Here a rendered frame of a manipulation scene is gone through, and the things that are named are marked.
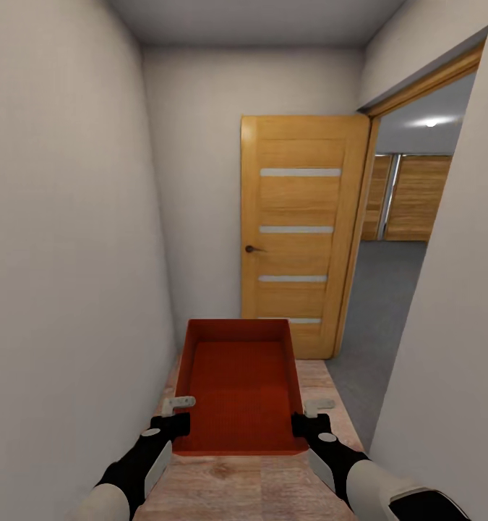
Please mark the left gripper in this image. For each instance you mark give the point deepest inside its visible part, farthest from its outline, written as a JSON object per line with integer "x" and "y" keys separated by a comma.
{"x": 180, "y": 423}

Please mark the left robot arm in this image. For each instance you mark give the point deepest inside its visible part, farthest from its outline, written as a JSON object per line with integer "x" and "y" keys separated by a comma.
{"x": 126, "y": 484}

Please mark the garage door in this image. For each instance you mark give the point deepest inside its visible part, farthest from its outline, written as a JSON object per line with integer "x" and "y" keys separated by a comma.
{"x": 417, "y": 193}

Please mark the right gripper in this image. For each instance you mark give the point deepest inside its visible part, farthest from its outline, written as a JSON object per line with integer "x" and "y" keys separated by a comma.
{"x": 301, "y": 424}

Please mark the storage box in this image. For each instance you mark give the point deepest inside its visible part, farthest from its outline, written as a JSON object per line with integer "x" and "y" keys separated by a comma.
{"x": 242, "y": 373}

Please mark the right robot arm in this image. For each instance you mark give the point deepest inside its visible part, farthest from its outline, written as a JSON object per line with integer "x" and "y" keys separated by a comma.
{"x": 371, "y": 491}

